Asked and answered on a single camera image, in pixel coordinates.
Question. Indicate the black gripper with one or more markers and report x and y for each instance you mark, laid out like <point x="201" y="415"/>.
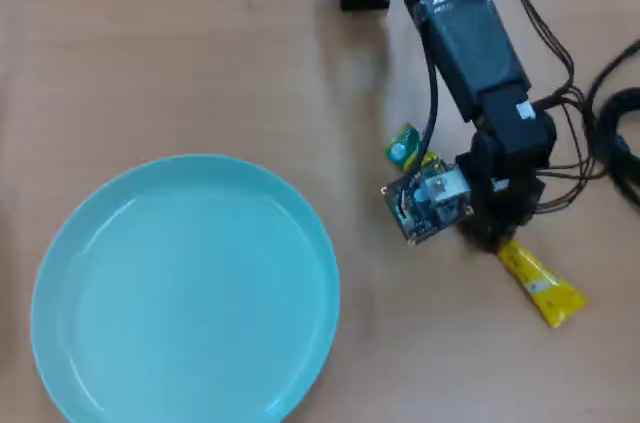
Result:
<point x="500" y="183"/>

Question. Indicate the yellow coffee stick packet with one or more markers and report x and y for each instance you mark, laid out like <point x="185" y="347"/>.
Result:
<point x="540" y="288"/>

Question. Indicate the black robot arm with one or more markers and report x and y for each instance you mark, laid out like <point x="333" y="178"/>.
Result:
<point x="470" y="43"/>

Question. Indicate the turquoise round bowl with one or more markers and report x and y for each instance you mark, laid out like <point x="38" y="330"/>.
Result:
<point x="185" y="293"/>

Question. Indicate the camera circuit board module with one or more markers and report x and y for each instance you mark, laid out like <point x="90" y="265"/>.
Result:
<point x="425" y="205"/>

